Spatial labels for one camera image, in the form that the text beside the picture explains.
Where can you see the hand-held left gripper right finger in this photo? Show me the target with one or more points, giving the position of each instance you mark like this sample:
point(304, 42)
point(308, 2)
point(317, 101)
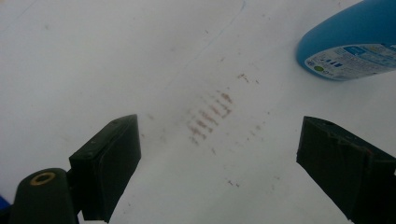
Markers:
point(348, 168)

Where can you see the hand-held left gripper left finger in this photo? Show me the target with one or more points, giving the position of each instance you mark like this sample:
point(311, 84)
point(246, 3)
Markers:
point(106, 168)

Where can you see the blue plastic bottle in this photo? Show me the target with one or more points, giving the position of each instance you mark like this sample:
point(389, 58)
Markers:
point(342, 28)

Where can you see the white paper sheet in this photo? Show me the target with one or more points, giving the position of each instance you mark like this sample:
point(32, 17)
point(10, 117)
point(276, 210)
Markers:
point(155, 62)

